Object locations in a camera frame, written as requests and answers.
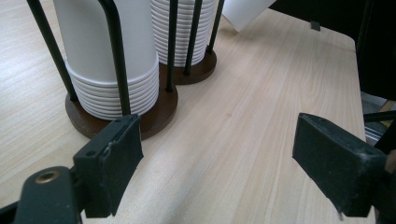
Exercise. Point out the stack of white paper cups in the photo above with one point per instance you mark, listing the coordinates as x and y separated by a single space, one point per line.
90 46
182 31

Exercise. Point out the metal rail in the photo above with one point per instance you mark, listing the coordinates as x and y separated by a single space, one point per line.
372 132

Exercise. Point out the grey tape strip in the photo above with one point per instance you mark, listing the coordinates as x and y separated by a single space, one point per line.
315 25

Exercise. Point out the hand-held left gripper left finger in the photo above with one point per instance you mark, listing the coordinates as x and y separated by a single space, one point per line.
115 168

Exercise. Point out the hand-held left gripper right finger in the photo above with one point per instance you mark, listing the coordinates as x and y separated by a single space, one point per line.
336 168

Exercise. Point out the white paper sheet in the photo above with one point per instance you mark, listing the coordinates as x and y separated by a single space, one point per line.
246 12

